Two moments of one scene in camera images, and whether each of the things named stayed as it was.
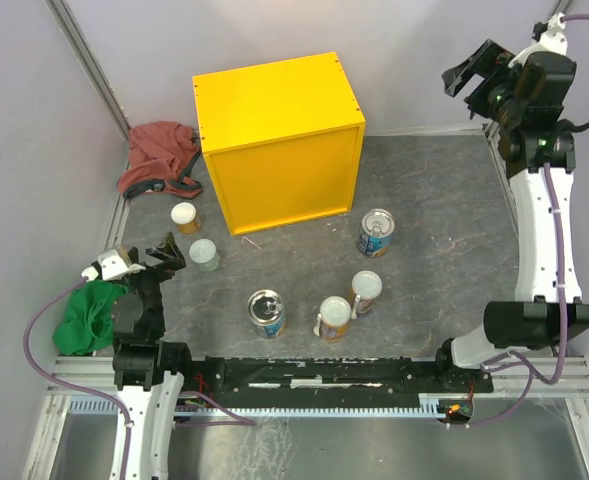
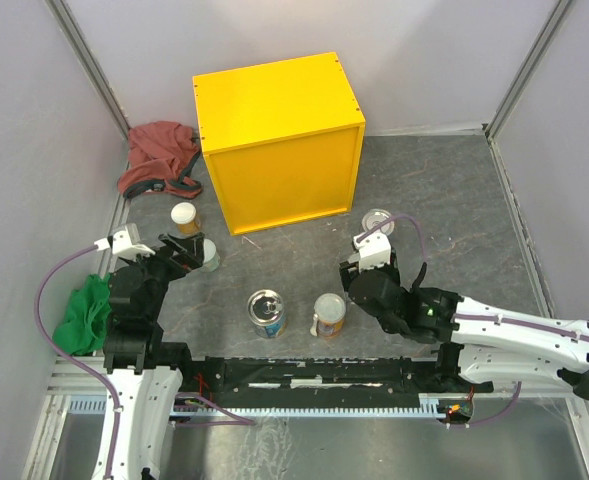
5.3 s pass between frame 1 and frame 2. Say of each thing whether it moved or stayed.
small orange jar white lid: stayed
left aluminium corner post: stayed
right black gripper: moved
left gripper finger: moved
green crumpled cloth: stayed
